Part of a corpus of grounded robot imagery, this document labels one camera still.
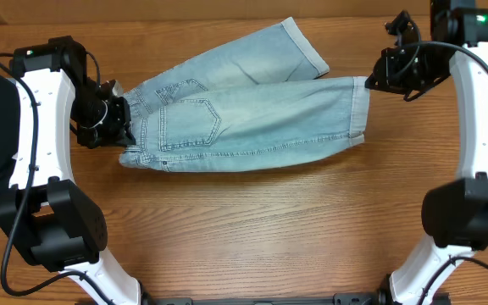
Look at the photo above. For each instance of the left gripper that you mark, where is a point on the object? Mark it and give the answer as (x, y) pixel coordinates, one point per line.
(119, 120)

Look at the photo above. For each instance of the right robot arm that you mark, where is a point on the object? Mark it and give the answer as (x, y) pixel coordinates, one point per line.
(454, 216)

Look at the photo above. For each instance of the light blue denim shorts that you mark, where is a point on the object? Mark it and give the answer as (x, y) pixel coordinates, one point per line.
(263, 101)

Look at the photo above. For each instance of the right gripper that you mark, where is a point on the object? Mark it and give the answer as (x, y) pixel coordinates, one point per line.
(383, 74)

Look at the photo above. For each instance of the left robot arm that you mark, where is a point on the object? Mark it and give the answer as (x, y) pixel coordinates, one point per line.
(47, 218)

